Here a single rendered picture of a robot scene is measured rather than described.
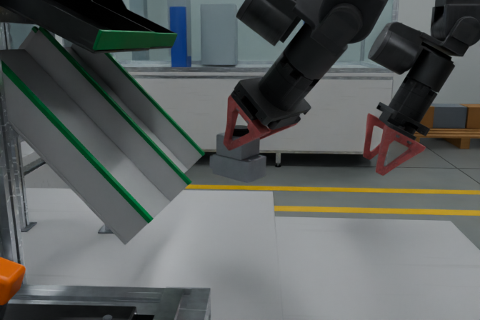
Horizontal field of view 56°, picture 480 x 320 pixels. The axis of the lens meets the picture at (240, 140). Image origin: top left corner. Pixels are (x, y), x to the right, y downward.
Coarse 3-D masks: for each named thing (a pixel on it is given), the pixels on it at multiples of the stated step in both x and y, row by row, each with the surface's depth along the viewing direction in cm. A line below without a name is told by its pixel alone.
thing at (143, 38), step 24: (0, 0) 44; (24, 0) 44; (48, 0) 55; (72, 0) 56; (48, 24) 44; (72, 24) 43; (96, 24) 55; (120, 24) 55; (96, 48) 43; (120, 48) 48; (144, 48) 54
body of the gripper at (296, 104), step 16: (288, 64) 53; (240, 80) 55; (256, 80) 57; (272, 80) 54; (288, 80) 53; (304, 80) 53; (240, 96) 55; (256, 96) 55; (272, 96) 55; (288, 96) 54; (304, 96) 56; (272, 112) 54; (288, 112) 56; (304, 112) 60
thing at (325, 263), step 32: (288, 224) 85; (320, 224) 85; (352, 224) 85; (384, 224) 85; (416, 224) 85; (448, 224) 85; (288, 256) 72; (320, 256) 72; (352, 256) 72; (384, 256) 72; (416, 256) 72; (448, 256) 72; (288, 288) 63; (320, 288) 63; (352, 288) 63; (384, 288) 63; (416, 288) 63; (448, 288) 63
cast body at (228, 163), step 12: (240, 132) 61; (216, 144) 63; (252, 144) 62; (216, 156) 63; (228, 156) 62; (240, 156) 61; (252, 156) 63; (264, 156) 63; (216, 168) 64; (228, 168) 62; (240, 168) 61; (252, 168) 61; (264, 168) 63; (240, 180) 61; (252, 180) 61
